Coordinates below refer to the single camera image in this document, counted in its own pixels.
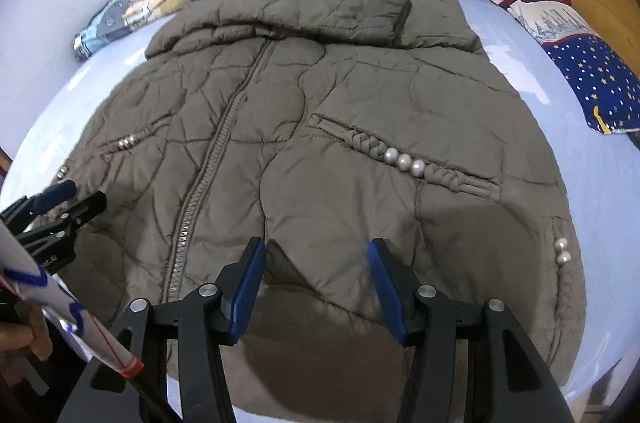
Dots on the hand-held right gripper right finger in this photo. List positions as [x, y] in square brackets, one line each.
[387, 288]

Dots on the olive quilted puffer jacket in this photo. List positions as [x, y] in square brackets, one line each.
[320, 113]

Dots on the person's left hand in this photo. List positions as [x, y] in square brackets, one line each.
[20, 338]

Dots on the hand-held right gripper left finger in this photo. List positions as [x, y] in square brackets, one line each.
[247, 288]

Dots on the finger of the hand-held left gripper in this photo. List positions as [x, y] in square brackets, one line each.
[56, 195]
[82, 209]

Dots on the blue star print pillow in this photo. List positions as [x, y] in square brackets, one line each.
[590, 68]

